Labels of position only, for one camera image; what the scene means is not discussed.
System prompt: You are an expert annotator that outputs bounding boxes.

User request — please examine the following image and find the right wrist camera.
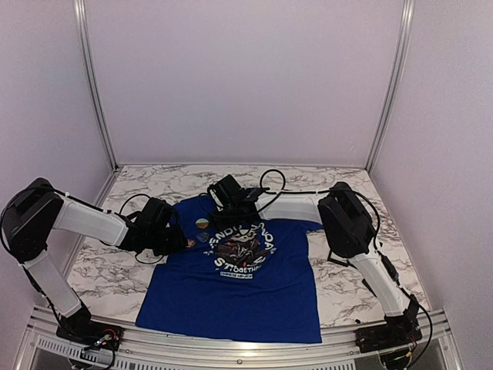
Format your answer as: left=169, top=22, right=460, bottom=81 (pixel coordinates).
left=207, top=185, right=224, bottom=210

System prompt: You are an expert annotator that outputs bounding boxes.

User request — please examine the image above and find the left aluminium corner post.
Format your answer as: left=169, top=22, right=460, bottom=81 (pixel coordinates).
left=73, top=0, right=119, bottom=172

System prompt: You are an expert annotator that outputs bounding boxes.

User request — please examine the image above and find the right aluminium corner post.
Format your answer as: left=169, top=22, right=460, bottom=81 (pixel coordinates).
left=365, top=0, right=415, bottom=173

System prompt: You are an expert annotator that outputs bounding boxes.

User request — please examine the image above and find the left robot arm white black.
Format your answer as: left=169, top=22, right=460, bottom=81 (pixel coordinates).
left=1, top=177, right=187, bottom=343

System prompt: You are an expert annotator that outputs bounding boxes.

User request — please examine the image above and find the blue round brooch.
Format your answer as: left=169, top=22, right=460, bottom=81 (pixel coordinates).
left=196, top=232, right=210, bottom=243

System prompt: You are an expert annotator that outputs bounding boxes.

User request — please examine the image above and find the green round brooch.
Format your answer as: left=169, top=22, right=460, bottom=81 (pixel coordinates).
left=196, top=218, right=209, bottom=229

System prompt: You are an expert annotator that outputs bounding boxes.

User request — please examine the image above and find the black display box left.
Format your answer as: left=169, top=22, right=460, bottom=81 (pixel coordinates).
left=327, top=251, right=350, bottom=267

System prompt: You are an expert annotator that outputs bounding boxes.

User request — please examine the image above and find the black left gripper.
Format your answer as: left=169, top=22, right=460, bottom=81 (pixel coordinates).
left=147, top=224, right=188, bottom=257

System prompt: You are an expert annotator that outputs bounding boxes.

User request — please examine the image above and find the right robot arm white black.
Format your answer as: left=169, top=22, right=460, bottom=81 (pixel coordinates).
left=207, top=175, right=420, bottom=345

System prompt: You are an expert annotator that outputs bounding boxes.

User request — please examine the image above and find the aluminium corner post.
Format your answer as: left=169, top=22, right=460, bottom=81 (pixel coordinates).
left=365, top=0, right=415, bottom=173
left=73, top=0, right=119, bottom=172

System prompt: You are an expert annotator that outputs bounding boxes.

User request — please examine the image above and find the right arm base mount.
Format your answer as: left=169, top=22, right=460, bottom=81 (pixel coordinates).
left=355, top=321, right=423, bottom=353

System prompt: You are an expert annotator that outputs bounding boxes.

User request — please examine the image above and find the blue panda print t-shirt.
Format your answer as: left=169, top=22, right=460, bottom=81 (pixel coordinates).
left=136, top=197, right=321, bottom=344

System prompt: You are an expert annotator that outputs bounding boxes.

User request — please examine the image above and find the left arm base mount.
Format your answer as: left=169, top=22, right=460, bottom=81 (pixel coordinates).
left=56, top=312, right=123, bottom=351

